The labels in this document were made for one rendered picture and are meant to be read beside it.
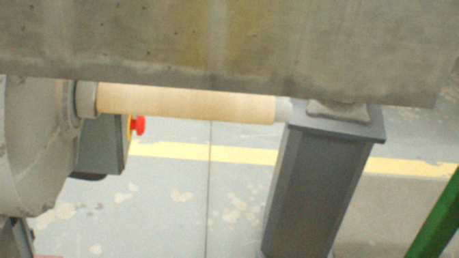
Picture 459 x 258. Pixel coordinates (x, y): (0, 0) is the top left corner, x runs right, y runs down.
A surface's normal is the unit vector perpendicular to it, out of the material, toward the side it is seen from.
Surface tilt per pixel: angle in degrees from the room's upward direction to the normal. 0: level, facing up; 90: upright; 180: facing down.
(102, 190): 0
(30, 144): 88
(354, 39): 90
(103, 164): 90
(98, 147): 90
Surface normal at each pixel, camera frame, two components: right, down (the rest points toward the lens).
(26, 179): 0.87, 0.43
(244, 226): 0.09, -0.74
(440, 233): -0.01, 0.66
